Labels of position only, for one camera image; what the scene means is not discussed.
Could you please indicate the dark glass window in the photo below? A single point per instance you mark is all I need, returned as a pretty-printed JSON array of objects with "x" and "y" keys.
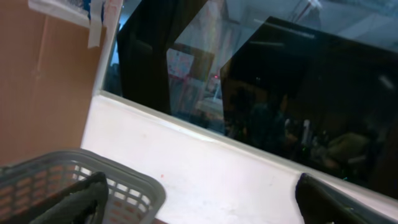
[{"x": 314, "y": 82}]

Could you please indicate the brown cardboard panel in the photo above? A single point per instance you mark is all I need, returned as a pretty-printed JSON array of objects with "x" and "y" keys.
[{"x": 47, "y": 78}]

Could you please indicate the grey plastic basket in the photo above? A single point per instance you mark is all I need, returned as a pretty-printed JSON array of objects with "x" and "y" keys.
[{"x": 133, "y": 197}]

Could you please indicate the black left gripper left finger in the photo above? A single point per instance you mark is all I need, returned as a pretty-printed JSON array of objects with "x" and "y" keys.
[{"x": 82, "y": 202}]

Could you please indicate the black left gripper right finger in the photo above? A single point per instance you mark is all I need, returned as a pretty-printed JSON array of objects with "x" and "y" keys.
[{"x": 319, "y": 202}]

